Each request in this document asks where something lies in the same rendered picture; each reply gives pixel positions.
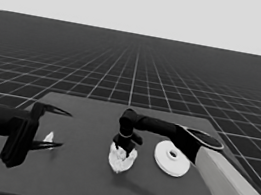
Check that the small white T-shaped piece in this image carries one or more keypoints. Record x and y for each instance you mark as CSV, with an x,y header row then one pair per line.
x,y
49,137

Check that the white round carrier with pins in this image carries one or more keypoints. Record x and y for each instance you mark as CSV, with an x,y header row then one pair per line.
x,y
126,167

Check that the large thick white disc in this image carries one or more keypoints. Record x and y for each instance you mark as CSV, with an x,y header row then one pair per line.
x,y
167,166

